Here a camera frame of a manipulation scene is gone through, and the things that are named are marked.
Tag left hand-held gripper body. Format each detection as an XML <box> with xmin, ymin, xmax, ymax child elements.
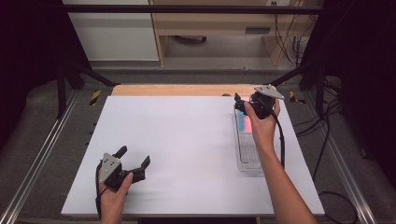
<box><xmin>98</xmin><ymin>151</ymin><xmax>147</xmax><ymax>192</ymax></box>

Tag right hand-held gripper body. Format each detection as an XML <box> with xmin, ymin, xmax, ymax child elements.
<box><xmin>247</xmin><ymin>83</ymin><xmax>286</xmax><ymax>120</ymax></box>

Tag blue and pink phone case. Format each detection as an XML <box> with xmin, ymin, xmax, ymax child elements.
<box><xmin>236</xmin><ymin>94</ymin><xmax>254</xmax><ymax>134</ymax></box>

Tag clear plastic packaging tray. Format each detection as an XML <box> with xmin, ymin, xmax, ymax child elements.
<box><xmin>232</xmin><ymin>103</ymin><xmax>272</xmax><ymax>174</ymax></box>

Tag person's right hand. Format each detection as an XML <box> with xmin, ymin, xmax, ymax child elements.
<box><xmin>243</xmin><ymin>98</ymin><xmax>282</xmax><ymax>151</ymax></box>

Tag person's left hand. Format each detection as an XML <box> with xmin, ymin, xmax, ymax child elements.
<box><xmin>97</xmin><ymin>172</ymin><xmax>134</xmax><ymax>218</ymax></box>

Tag white board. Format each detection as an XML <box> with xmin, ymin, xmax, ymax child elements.
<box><xmin>60</xmin><ymin>95</ymin><xmax>326</xmax><ymax>217</ymax></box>

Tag wooden table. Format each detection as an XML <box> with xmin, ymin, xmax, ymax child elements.
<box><xmin>110</xmin><ymin>83</ymin><xmax>279</xmax><ymax>97</ymax></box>

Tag black metal stand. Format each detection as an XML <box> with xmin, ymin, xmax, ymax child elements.
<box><xmin>55</xmin><ymin>58</ymin><xmax>120</xmax><ymax>119</ymax></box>
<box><xmin>265</xmin><ymin>58</ymin><xmax>327</xmax><ymax>119</ymax></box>

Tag grey label on desk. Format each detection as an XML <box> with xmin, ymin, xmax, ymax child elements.
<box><xmin>245</xmin><ymin>27</ymin><xmax>271</xmax><ymax>35</ymax></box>

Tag light wooden desk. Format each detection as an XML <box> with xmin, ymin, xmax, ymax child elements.
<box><xmin>148</xmin><ymin>0</ymin><xmax>325</xmax><ymax>67</ymax></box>

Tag black curtain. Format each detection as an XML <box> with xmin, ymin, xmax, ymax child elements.
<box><xmin>0</xmin><ymin>0</ymin><xmax>92</xmax><ymax>150</ymax></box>
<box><xmin>300</xmin><ymin>0</ymin><xmax>396</xmax><ymax>183</ymax></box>

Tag white cabinet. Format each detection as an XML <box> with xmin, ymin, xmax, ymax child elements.
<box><xmin>62</xmin><ymin>0</ymin><xmax>160</xmax><ymax>62</ymax></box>

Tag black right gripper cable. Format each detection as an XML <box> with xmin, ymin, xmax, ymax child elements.
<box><xmin>270</xmin><ymin>110</ymin><xmax>287</xmax><ymax>170</ymax></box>

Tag hanging cables behind desk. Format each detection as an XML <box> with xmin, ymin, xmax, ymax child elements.
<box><xmin>273</xmin><ymin>1</ymin><xmax>311</xmax><ymax>66</ymax></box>

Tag bundle of black floor cables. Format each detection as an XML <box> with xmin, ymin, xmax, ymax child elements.
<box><xmin>293</xmin><ymin>77</ymin><xmax>344</xmax><ymax>138</ymax></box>

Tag aluminium rail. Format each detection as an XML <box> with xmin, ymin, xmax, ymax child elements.
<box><xmin>0</xmin><ymin>90</ymin><xmax>80</xmax><ymax>224</ymax></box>
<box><xmin>303</xmin><ymin>92</ymin><xmax>378</xmax><ymax>224</ymax></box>

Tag black horizontal frame bar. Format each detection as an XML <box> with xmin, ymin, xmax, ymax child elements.
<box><xmin>62</xmin><ymin>4</ymin><xmax>344</xmax><ymax>15</ymax></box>

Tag black looped cable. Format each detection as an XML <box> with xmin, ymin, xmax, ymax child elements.
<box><xmin>317</xmin><ymin>190</ymin><xmax>360</xmax><ymax>224</ymax></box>

